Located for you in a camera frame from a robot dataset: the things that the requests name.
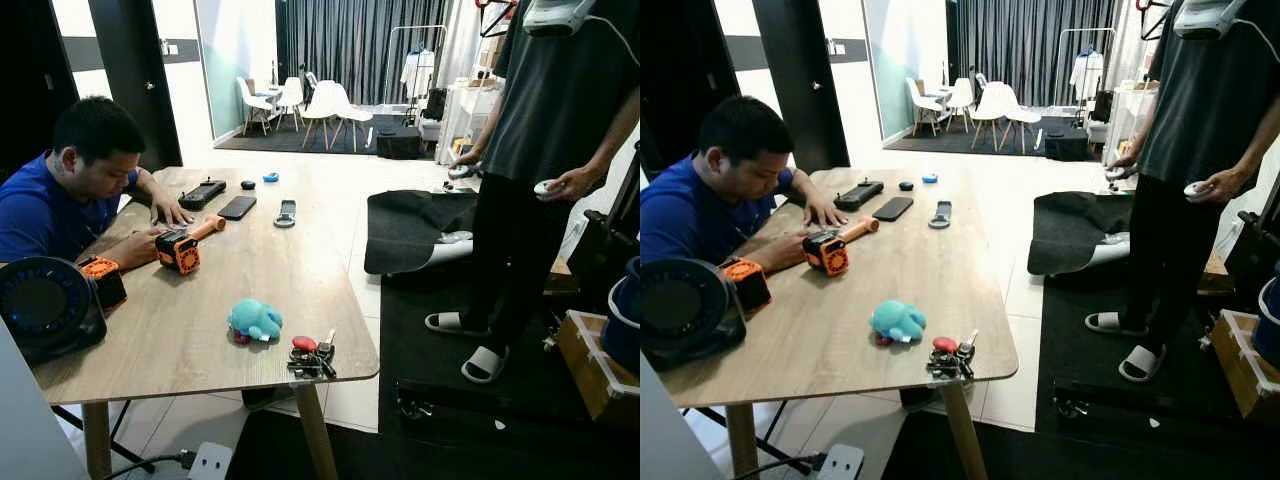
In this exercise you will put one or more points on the orange black battery pack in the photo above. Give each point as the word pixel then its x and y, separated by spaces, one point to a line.
pixel 105 280
pixel 748 283

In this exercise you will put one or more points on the white grey headset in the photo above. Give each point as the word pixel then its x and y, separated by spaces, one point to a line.
pixel 1208 16
pixel 558 15

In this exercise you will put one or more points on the white handheld controller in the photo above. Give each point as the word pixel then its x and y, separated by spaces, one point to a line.
pixel 1118 173
pixel 1195 188
pixel 545 187
pixel 462 172

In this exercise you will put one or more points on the teal plush toy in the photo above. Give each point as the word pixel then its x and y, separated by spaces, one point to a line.
pixel 255 320
pixel 897 321

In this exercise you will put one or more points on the blue bucket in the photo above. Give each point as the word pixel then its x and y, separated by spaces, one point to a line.
pixel 1270 325
pixel 625 335

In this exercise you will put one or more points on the white shelf unit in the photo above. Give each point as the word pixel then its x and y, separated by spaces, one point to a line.
pixel 465 115
pixel 1130 120

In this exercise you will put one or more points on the black equipment frame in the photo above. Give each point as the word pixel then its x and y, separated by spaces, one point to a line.
pixel 610 240
pixel 1255 250

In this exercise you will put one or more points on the dark grey curtain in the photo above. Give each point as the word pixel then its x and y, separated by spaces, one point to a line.
pixel 340 40
pixel 1010 40

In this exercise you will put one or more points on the black handheld device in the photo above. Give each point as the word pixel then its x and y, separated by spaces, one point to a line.
pixel 202 194
pixel 858 195

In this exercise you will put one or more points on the red hanger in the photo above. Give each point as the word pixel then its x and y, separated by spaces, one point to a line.
pixel 495 10
pixel 1150 10

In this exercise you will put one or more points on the black cloth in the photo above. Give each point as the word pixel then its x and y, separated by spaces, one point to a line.
pixel 1070 228
pixel 410 225

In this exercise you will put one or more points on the dark rug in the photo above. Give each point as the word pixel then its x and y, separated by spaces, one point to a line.
pixel 290 142
pixel 960 144

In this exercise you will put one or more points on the orange black power tool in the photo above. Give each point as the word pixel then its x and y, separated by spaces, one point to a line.
pixel 830 250
pixel 182 248

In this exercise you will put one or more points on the black floor mat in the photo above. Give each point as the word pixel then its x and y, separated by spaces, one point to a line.
pixel 1080 370
pixel 440 360

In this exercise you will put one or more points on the black round fan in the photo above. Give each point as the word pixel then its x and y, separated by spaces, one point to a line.
pixel 685 310
pixel 45 305

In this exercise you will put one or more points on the white chair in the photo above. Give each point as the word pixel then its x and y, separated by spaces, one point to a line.
pixel 962 96
pixel 335 105
pixel 290 95
pixel 250 100
pixel 920 100
pixel 1003 106

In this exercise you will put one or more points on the seated man blue shirt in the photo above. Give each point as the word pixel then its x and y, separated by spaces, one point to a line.
pixel 45 215
pixel 690 215

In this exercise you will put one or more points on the wooden crate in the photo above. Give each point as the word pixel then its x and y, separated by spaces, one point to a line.
pixel 1245 370
pixel 590 370

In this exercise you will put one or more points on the wooden table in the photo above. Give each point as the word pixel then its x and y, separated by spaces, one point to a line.
pixel 880 270
pixel 230 270

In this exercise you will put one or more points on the white hanging garment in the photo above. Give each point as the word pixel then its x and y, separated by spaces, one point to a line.
pixel 418 72
pixel 1087 73

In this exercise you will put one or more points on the white standing board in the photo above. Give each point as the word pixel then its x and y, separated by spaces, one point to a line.
pixel 25 430
pixel 660 440

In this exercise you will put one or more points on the black bag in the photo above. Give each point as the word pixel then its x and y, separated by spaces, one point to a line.
pixel 1103 106
pixel 436 105

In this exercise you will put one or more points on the grey remote control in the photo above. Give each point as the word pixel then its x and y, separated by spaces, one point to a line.
pixel 285 214
pixel 940 215

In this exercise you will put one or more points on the black door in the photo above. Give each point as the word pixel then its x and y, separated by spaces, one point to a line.
pixel 130 70
pixel 795 70

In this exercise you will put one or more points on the metal clothes rack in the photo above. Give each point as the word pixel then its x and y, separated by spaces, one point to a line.
pixel 386 60
pixel 1058 62

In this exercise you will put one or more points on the black box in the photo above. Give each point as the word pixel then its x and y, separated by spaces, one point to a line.
pixel 398 143
pixel 1066 145

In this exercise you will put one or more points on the standing person black clothes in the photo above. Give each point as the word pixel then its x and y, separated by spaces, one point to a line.
pixel 1210 100
pixel 560 100

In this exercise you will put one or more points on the white power strip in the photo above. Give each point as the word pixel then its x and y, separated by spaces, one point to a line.
pixel 840 462
pixel 210 462

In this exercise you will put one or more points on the metal caster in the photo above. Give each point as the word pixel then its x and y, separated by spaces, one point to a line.
pixel 1070 406
pixel 412 407

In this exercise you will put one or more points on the black smartphone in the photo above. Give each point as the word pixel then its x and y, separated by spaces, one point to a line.
pixel 237 208
pixel 893 208

